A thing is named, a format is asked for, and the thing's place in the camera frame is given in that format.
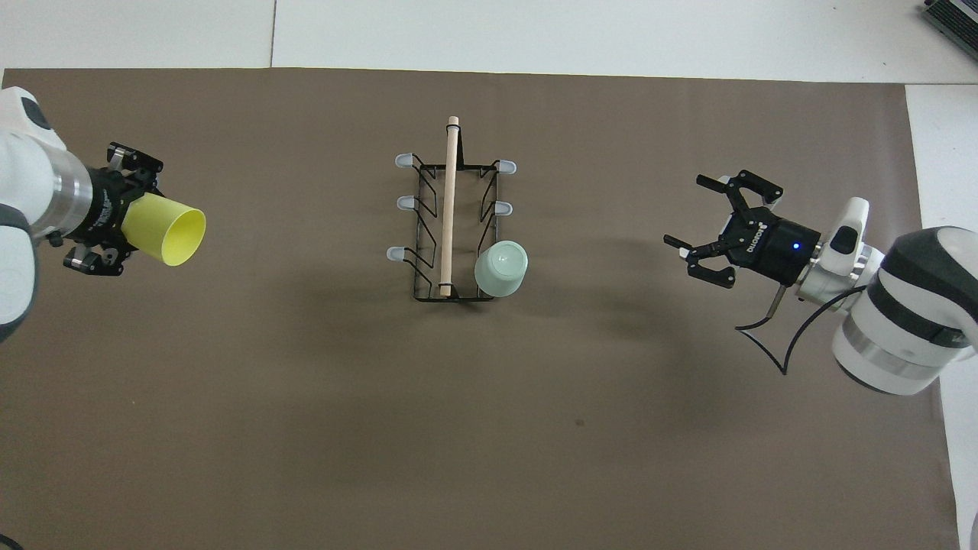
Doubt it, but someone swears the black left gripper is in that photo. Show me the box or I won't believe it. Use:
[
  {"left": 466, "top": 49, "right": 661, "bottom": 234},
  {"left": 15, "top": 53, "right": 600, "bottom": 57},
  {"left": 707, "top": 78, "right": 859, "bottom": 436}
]
[{"left": 63, "top": 142, "right": 164, "bottom": 276}]

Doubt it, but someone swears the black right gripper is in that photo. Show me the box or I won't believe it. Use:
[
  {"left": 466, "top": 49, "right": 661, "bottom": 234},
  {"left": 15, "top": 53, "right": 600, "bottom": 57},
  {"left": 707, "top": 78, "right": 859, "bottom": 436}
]
[{"left": 663, "top": 170, "right": 822, "bottom": 289}]

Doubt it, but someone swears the yellow plastic cup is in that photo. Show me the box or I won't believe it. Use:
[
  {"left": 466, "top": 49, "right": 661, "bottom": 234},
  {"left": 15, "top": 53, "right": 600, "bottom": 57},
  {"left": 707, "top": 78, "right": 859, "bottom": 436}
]
[{"left": 121, "top": 192, "right": 207, "bottom": 267}]

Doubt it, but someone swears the pale green plastic cup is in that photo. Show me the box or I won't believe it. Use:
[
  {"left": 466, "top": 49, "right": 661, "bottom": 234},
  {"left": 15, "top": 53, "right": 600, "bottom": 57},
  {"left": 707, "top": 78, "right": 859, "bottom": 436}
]
[{"left": 474, "top": 241, "right": 529, "bottom": 299}]

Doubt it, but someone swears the dark grey ribbed device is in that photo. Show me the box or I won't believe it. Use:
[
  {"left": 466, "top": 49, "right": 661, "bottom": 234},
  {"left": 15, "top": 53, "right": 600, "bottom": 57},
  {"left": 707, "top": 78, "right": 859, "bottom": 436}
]
[{"left": 921, "top": 0, "right": 978, "bottom": 40}]

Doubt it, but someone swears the brown table mat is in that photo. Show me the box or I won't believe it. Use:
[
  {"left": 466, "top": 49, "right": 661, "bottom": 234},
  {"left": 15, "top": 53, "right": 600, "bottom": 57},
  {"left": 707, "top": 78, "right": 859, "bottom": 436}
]
[{"left": 0, "top": 67, "right": 962, "bottom": 550}]

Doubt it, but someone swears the black wire cup rack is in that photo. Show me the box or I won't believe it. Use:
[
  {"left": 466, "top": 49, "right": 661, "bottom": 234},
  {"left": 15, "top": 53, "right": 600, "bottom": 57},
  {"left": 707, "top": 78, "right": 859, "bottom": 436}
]
[{"left": 386, "top": 116, "right": 518, "bottom": 303}]

